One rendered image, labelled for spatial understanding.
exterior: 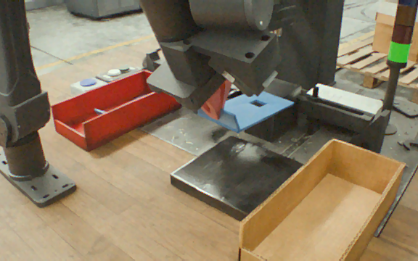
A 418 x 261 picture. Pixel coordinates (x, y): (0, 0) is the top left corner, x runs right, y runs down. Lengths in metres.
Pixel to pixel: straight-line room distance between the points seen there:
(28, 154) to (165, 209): 0.24
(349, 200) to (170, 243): 0.27
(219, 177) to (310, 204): 0.14
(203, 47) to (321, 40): 0.57
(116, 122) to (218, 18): 0.45
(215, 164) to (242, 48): 0.32
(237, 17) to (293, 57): 0.63
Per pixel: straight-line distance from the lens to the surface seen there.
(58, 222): 0.60
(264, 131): 0.74
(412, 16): 0.77
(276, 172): 0.63
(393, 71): 0.80
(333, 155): 0.65
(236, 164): 0.64
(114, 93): 0.89
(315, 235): 0.55
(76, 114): 0.84
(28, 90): 0.61
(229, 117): 0.48
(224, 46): 0.36
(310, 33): 0.93
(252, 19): 0.33
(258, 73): 0.35
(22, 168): 0.67
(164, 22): 0.38
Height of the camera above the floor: 1.28
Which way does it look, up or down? 29 degrees down
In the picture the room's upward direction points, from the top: straight up
